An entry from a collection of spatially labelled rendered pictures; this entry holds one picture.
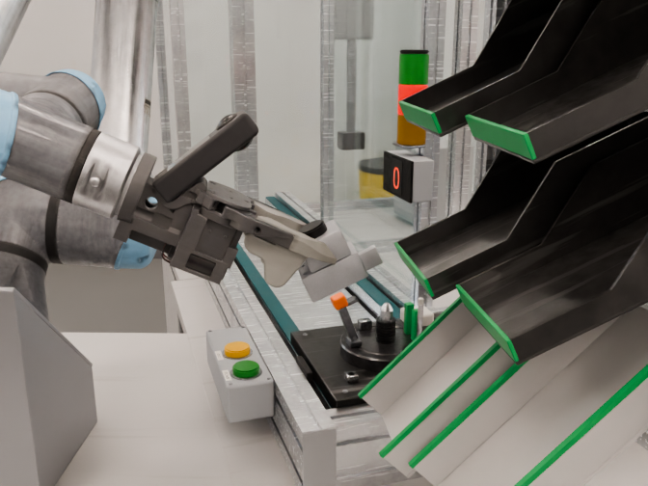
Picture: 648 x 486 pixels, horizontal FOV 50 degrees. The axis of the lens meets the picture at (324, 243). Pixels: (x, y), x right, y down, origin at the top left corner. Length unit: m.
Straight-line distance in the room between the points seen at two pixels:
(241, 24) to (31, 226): 1.11
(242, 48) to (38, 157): 1.37
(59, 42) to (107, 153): 4.15
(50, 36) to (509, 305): 4.37
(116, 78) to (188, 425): 0.53
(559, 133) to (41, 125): 0.44
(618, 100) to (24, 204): 0.77
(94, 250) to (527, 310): 0.62
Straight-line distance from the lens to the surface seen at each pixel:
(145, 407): 1.20
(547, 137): 0.53
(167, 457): 1.07
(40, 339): 0.96
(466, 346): 0.85
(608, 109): 0.55
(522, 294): 0.66
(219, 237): 0.68
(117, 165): 0.67
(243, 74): 2.00
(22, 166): 0.69
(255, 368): 1.04
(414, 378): 0.87
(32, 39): 4.88
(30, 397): 0.95
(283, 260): 0.69
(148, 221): 0.70
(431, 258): 0.78
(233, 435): 1.10
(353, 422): 0.93
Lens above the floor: 1.43
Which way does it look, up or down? 16 degrees down
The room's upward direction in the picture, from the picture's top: straight up
